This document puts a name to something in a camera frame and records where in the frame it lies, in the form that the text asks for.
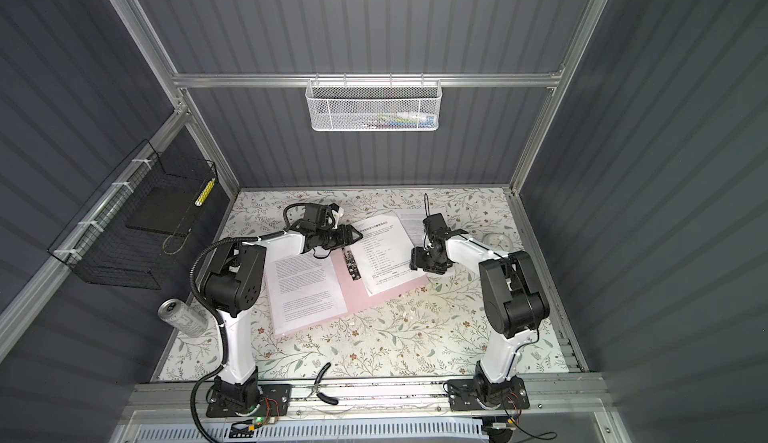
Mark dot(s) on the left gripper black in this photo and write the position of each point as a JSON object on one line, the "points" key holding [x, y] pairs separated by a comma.
{"points": [[346, 235]]}

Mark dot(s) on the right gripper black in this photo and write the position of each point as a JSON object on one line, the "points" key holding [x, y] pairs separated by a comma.
{"points": [[418, 261]]}

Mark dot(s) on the pink file folder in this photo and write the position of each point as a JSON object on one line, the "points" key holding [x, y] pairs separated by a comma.
{"points": [[354, 292]]}

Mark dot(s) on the printed white paper sheet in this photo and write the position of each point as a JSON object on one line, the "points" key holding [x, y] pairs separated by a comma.
{"points": [[302, 291]]}

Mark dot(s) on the white paper sheet underneath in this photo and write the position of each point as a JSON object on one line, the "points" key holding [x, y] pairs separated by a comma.
{"points": [[383, 256]]}

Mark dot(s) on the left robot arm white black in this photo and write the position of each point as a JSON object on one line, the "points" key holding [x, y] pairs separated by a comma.
{"points": [[226, 279]]}

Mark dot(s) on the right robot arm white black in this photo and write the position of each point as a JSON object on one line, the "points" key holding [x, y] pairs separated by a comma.
{"points": [[515, 305]]}

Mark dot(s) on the metal folder clip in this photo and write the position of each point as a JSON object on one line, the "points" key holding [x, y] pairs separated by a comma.
{"points": [[351, 264]]}

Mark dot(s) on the white round tape dispenser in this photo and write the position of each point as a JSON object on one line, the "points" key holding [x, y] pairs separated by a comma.
{"points": [[498, 240]]}

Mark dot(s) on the pens in white basket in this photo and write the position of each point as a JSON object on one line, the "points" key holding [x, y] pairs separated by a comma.
{"points": [[400, 120]]}

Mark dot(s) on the yellow marker in basket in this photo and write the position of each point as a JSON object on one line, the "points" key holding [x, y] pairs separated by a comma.
{"points": [[205, 192]]}

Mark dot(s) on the black pad in basket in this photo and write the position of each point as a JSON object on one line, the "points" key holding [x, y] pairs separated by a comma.
{"points": [[165, 211]]}

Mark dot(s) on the silver drink can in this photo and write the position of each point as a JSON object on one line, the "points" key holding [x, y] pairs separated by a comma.
{"points": [[182, 317]]}

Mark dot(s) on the white wire mesh basket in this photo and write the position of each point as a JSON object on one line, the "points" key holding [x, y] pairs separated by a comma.
{"points": [[332, 108]]}

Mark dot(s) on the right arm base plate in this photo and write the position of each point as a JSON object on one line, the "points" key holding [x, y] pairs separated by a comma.
{"points": [[474, 395]]}

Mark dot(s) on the white ventilated cable duct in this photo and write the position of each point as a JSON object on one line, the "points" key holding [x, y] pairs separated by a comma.
{"points": [[355, 430]]}

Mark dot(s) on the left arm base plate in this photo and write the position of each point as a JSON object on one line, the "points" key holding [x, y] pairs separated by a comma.
{"points": [[264, 400]]}

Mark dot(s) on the black wire mesh basket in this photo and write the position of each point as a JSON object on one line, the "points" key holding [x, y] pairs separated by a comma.
{"points": [[98, 247]]}

